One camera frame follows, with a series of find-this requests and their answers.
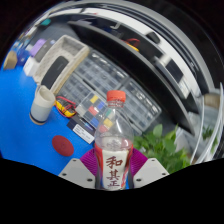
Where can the clear red-labelled tea bottle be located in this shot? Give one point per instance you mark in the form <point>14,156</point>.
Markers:
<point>113,156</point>

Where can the white oscilloscope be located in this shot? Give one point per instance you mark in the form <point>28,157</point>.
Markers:
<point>176,78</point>

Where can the dark grey box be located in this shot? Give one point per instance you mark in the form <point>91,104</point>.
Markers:
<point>46,50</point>

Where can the small white box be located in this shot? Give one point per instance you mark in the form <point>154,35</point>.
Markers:
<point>30,66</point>

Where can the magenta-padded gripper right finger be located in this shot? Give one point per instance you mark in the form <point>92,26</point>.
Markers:
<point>151,171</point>

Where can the black box with white label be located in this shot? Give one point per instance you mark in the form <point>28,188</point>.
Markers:
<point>81,130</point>

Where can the green potted plant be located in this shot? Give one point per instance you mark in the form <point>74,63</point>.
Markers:
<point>160,150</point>

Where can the small cardboard box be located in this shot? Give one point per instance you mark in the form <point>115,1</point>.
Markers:
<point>10,60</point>

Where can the black speaker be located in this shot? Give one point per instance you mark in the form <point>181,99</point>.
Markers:
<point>55,71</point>

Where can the flat round red coaster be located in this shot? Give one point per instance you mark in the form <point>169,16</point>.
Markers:
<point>62,145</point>

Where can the yellow multimeter with red leads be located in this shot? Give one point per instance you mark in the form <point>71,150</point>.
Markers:
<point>65,107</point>

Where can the white shelf unit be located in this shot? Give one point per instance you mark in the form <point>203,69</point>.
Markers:
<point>208,126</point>

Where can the wide grey drawer cabinet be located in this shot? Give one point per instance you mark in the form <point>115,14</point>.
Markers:
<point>75,86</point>

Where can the white and grey mug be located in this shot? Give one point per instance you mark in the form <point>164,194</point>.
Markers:
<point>41,106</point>

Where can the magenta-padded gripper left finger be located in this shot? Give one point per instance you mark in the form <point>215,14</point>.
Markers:
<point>75,173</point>

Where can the purple box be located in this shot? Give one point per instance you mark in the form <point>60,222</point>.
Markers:
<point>37,47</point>

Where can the clear box with coloured compartments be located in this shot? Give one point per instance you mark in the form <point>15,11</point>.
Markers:
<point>93,108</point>

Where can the grey small-parts drawer cabinet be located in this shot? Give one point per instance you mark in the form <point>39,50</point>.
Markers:
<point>141,105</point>
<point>100,71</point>

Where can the black workbench shelf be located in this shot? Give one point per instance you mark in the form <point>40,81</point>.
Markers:
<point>133,63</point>

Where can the blue box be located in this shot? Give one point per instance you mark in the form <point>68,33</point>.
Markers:
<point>23,57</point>

